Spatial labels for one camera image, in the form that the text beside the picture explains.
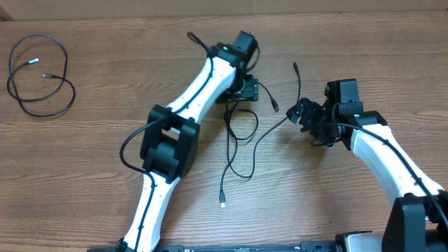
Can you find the separated black usb cable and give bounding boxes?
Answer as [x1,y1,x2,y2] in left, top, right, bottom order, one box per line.
[6,34,76,118]

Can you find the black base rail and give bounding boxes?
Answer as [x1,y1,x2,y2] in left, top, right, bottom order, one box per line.
[87,240,351,252]

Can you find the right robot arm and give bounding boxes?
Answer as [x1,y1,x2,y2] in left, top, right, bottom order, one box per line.
[286,78,447,251]

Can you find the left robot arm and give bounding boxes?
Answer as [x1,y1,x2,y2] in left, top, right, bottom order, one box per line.
[115,31,259,251]

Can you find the black usb cables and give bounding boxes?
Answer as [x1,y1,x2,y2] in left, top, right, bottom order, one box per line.
[218,62,302,209]

